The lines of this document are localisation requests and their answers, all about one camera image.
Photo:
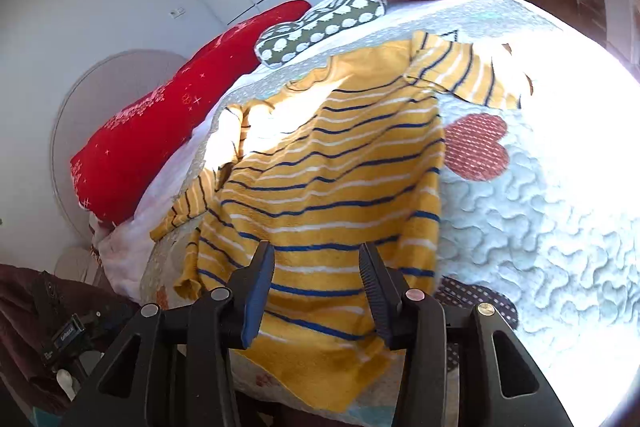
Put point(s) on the patchwork heart quilt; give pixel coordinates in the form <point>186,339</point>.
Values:
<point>539,213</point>

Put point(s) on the red rolled blanket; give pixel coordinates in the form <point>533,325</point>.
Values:
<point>121,159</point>

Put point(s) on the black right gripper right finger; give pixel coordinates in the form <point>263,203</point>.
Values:
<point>499,382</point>

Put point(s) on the green hedgehog print pillow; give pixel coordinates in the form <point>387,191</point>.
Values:
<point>280,43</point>

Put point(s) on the white round headboard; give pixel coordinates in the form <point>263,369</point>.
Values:
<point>98,94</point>

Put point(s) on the yellow striped knit sweater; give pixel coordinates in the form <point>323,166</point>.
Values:
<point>349,154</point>

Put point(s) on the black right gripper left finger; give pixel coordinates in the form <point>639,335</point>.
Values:
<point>172,367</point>

